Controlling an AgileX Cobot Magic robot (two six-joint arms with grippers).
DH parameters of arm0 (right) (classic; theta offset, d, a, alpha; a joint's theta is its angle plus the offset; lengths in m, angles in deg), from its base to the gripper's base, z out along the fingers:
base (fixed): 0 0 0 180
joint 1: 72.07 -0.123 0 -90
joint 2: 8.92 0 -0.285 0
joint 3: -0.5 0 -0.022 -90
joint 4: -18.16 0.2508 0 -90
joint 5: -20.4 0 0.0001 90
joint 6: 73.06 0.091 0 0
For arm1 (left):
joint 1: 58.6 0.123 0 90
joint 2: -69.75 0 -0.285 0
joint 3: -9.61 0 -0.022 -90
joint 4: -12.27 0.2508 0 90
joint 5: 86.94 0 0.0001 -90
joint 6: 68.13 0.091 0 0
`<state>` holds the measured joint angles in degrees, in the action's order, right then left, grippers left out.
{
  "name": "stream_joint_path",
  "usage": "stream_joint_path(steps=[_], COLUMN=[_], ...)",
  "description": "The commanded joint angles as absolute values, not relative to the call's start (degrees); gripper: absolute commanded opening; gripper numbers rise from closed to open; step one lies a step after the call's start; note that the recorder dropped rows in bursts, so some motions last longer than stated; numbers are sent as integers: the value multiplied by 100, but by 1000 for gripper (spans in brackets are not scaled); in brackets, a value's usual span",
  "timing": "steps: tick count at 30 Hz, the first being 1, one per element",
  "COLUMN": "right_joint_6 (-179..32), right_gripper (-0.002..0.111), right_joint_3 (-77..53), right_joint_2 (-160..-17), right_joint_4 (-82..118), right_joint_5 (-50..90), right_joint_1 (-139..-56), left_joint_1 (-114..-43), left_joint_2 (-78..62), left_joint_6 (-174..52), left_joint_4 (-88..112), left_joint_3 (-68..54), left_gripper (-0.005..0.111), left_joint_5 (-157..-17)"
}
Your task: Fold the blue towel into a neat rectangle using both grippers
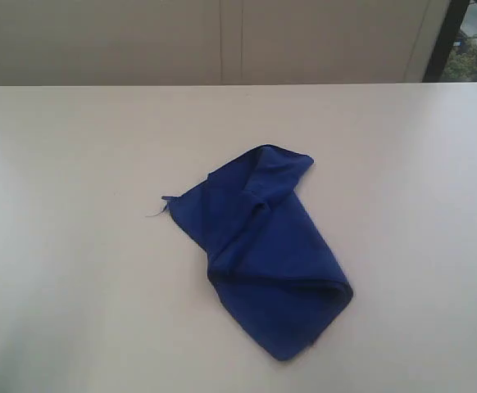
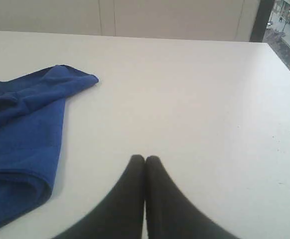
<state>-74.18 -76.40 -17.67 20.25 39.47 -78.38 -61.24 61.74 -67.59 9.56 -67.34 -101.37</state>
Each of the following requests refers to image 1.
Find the black window frame post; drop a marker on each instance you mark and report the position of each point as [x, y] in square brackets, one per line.
[444, 43]

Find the blue microfiber towel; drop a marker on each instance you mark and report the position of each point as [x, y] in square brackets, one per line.
[268, 263]

